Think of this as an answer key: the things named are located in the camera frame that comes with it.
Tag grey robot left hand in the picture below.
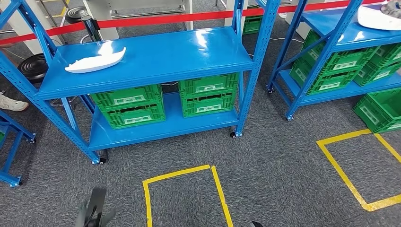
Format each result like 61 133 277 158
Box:
74 202 116 227

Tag white curved plastic part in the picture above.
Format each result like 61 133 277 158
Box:
65 41 127 74
357 4 401 31

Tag blue steel shelf rack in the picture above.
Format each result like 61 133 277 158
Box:
0 109 36 189
0 0 281 165
266 0 401 122

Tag grey mottled part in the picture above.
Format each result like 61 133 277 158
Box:
380 0 401 19

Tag yellow floor tape square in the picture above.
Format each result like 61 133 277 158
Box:
142 164 234 227
316 128 401 212

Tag person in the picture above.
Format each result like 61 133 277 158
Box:
0 90 30 113

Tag black round stool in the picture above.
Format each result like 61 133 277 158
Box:
17 53 50 84
65 6 90 25

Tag red barrier belt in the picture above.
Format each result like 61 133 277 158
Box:
0 21 86 46
96 0 387 29

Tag pale grey cabinet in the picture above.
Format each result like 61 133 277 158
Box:
0 0 55 55

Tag black barrier post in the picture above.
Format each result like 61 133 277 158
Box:
81 16 103 43

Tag white floor cable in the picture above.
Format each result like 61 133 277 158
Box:
269 37 305 44

